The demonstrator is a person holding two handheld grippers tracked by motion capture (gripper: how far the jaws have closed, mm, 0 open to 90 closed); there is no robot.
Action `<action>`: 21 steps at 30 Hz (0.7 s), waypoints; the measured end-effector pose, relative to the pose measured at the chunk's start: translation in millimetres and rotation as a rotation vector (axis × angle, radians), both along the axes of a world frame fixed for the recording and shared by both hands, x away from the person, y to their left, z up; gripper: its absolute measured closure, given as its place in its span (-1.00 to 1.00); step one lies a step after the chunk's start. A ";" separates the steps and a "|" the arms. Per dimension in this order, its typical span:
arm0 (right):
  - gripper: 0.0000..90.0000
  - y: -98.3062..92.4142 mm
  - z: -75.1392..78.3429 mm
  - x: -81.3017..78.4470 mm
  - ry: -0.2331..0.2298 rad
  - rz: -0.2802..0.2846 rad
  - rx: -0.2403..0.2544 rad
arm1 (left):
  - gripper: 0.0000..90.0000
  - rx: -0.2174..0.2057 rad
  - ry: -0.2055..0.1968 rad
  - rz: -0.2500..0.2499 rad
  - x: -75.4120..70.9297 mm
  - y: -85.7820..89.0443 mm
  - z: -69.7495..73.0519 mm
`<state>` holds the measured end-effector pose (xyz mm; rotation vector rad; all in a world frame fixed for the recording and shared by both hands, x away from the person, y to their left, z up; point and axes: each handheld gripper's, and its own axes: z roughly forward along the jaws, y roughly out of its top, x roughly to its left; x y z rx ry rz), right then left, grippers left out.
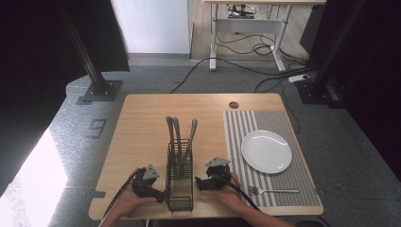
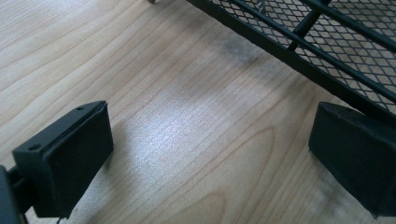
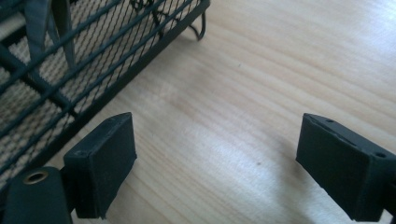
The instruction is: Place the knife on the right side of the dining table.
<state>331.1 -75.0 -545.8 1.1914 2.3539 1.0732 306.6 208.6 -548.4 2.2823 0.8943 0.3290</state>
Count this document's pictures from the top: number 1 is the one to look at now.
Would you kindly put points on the person's left hand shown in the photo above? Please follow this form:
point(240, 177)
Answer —
point(132, 203)

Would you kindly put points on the grey striped placemat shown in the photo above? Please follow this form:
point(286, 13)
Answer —
point(299, 189)

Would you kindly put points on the grey cutlery piece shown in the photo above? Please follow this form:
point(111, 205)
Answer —
point(170, 132)
point(177, 132)
point(191, 135)

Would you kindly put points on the black metal stand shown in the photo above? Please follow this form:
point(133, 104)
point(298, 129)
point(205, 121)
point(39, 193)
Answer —
point(94, 72)
point(324, 72)

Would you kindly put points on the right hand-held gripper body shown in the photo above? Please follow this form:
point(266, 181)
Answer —
point(219, 176)

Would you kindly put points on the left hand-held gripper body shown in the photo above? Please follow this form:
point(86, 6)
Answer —
point(143, 184)

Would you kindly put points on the grey floor socket plate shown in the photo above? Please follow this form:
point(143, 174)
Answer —
point(97, 127)

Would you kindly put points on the person's right hand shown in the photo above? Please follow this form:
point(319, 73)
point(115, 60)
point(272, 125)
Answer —
point(231, 195)

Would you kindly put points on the black curtain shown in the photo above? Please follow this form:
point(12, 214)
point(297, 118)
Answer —
point(31, 63)
point(378, 78)

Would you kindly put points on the silver fork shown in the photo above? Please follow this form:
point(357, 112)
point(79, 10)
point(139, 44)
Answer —
point(277, 190)

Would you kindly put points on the white power strip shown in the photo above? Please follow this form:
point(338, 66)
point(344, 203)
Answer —
point(299, 77)

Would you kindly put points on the white desk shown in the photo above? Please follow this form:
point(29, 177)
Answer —
point(249, 26)

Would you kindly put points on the white plate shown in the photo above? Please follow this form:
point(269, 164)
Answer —
point(266, 152)

